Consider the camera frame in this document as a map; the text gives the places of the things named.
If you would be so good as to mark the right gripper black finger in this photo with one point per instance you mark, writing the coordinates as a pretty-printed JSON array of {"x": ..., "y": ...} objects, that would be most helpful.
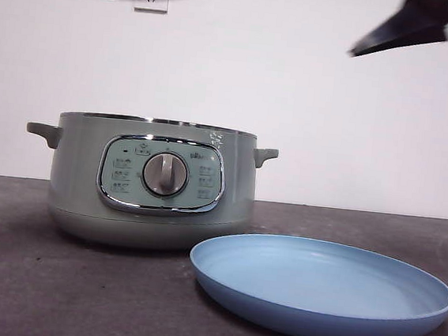
[{"x": 416, "y": 23}]

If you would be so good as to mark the blue round plate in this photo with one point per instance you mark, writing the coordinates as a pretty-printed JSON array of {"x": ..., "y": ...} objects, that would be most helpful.
[{"x": 317, "y": 272}]

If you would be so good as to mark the pale green electric steamer pot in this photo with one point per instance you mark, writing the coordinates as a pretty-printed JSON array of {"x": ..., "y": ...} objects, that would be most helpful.
[{"x": 77, "y": 169}]

